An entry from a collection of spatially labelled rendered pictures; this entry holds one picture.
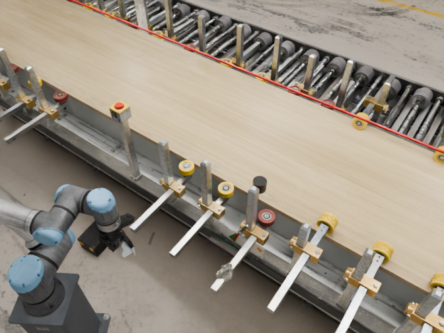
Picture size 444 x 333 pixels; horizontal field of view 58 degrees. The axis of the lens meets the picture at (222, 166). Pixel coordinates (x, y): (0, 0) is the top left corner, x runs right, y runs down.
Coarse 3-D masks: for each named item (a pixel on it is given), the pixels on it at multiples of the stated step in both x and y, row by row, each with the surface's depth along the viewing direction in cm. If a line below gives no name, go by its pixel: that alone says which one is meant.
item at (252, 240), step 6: (264, 228) 186; (252, 240) 181; (246, 246) 179; (240, 252) 177; (246, 252) 178; (234, 258) 175; (240, 258) 175; (234, 264) 173; (234, 270) 174; (216, 282) 168; (222, 282) 168; (216, 288) 166
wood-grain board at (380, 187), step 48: (48, 0) 329; (48, 48) 280; (96, 48) 280; (144, 48) 280; (96, 96) 244; (144, 96) 244; (192, 96) 244; (240, 96) 244; (288, 96) 244; (192, 144) 217; (240, 144) 217; (288, 144) 217; (336, 144) 217; (384, 144) 217; (288, 192) 194; (336, 192) 194; (384, 192) 194; (432, 192) 194; (336, 240) 176; (384, 240) 176; (432, 240) 176
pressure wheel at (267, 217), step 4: (260, 212) 186; (264, 212) 186; (268, 212) 186; (272, 212) 186; (260, 216) 184; (264, 216) 185; (268, 216) 184; (272, 216) 184; (260, 220) 183; (264, 220) 183; (268, 220) 183; (272, 220) 183; (260, 224) 185; (264, 224) 183; (268, 224) 183; (272, 224) 184
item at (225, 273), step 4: (228, 264) 172; (224, 268) 171; (228, 268) 170; (232, 268) 171; (220, 272) 169; (224, 272) 169; (228, 272) 170; (220, 276) 169; (224, 276) 169; (228, 276) 168; (224, 280) 168; (228, 280) 168
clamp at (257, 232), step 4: (244, 224) 186; (240, 228) 186; (256, 228) 184; (260, 228) 184; (244, 232) 186; (248, 232) 184; (252, 232) 183; (256, 232) 183; (260, 232) 183; (264, 232) 183; (248, 236) 186; (256, 236) 182; (260, 236) 182; (268, 236) 184; (260, 240) 182; (264, 240) 181
